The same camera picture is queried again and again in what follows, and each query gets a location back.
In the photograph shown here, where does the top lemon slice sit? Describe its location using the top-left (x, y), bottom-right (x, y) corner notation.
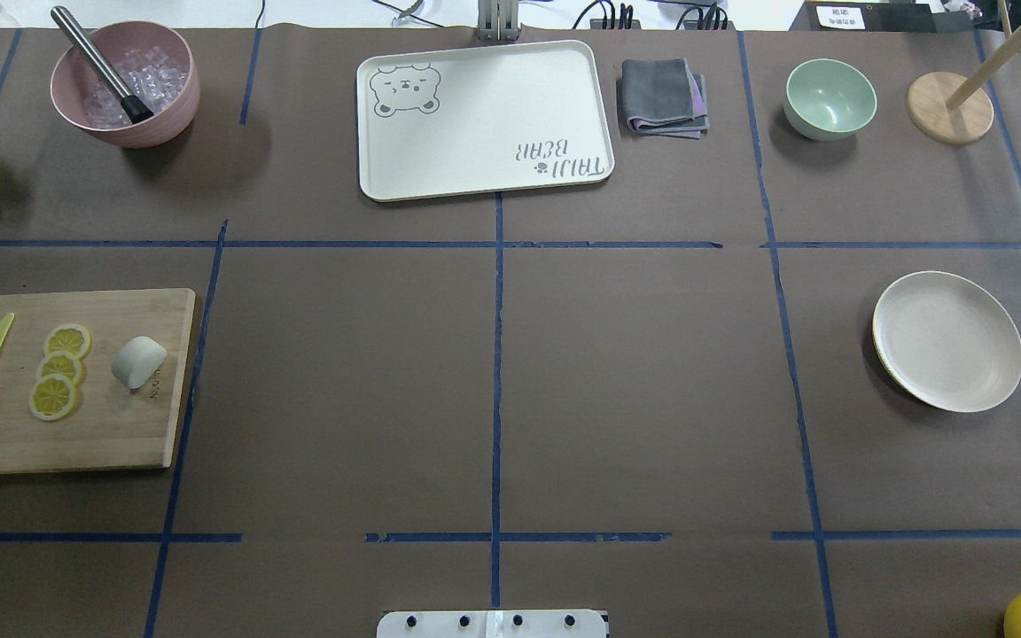
top-left (42, 323), bottom-right (93, 359)

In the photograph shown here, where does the folded grey purple cloth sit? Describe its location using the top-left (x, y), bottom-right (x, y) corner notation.
top-left (619, 59), bottom-right (710, 140)

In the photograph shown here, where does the cream bear tray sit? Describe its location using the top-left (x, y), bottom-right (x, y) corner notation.
top-left (356, 40), bottom-right (615, 202)

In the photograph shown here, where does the bamboo cutting board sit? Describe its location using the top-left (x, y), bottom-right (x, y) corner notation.
top-left (0, 288), bottom-right (196, 475)

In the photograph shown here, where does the wooden mug tree stand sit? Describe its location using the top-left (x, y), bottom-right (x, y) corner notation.
top-left (907, 7), bottom-right (1021, 145)

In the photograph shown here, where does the lemon slice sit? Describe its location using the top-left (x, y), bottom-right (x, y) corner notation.
top-left (35, 351), bottom-right (84, 386)
top-left (27, 373), bottom-right (80, 423)
top-left (42, 323), bottom-right (93, 359)

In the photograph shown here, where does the clear ice cubes pile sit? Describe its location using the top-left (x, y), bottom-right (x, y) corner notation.
top-left (82, 47), bottom-right (190, 129)

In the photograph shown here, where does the cream round plate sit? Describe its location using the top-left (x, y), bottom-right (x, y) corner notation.
top-left (871, 269), bottom-right (1021, 413)

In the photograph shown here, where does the bottom lemon slice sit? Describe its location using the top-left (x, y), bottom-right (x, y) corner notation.
top-left (27, 373), bottom-right (80, 423)

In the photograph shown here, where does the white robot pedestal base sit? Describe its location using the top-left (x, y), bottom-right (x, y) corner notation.
top-left (376, 609), bottom-right (611, 637)

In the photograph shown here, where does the aluminium camera mount post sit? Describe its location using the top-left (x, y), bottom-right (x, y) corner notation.
top-left (477, 0), bottom-right (521, 42)

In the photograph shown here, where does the middle lemon slice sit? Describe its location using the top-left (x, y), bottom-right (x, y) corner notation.
top-left (35, 351), bottom-right (84, 386)

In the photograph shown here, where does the green bowl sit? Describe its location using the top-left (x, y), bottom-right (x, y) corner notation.
top-left (783, 59), bottom-right (878, 142)

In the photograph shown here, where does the pink bowl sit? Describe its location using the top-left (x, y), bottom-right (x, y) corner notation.
top-left (50, 20), bottom-right (201, 148)

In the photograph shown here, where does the metal black-tipped muddler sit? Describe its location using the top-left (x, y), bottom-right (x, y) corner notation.
top-left (50, 5), bottom-right (154, 124)

